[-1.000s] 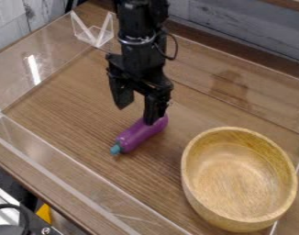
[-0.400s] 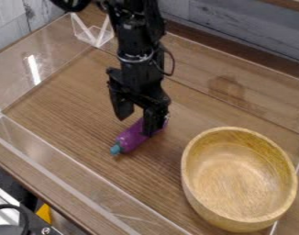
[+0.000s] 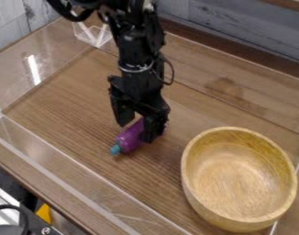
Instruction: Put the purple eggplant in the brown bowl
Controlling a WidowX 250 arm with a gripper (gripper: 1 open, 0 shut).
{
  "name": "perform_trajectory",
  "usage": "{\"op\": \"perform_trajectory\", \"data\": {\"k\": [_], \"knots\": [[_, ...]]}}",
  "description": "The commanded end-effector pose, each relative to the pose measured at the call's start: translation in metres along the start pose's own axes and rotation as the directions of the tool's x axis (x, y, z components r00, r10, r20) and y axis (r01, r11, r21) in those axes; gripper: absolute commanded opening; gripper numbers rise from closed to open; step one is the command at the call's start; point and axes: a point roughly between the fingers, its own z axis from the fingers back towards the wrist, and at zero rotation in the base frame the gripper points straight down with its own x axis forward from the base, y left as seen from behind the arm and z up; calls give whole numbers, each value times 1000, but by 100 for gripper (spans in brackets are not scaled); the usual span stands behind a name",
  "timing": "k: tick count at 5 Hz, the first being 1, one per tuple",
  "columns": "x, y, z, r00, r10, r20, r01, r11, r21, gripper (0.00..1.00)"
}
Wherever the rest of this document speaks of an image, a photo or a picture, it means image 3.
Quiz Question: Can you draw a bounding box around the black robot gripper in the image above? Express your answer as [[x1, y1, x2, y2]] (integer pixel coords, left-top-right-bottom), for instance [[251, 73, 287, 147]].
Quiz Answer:
[[108, 61, 172, 143]]

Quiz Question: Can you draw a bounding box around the purple toy eggplant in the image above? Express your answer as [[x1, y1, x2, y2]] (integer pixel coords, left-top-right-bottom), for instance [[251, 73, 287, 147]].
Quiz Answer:
[[111, 117, 145, 155]]

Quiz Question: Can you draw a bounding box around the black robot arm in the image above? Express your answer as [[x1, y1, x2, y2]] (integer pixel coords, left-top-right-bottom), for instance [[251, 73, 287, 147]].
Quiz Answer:
[[47, 0, 173, 143]]

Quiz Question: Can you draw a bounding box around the brown wooden bowl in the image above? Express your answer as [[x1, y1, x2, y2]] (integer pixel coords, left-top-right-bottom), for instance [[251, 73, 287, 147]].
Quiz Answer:
[[180, 127, 297, 233]]

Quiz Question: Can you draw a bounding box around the black device with yellow label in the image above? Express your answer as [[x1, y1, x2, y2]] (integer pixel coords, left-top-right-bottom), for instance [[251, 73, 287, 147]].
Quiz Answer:
[[0, 204, 64, 235]]

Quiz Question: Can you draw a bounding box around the clear acrylic corner bracket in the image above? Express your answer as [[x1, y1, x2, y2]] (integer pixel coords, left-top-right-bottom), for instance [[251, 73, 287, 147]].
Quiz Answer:
[[72, 22, 112, 48]]

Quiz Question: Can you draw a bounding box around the black cable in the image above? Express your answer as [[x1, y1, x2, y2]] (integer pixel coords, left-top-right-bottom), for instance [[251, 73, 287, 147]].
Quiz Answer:
[[0, 203, 33, 235]]

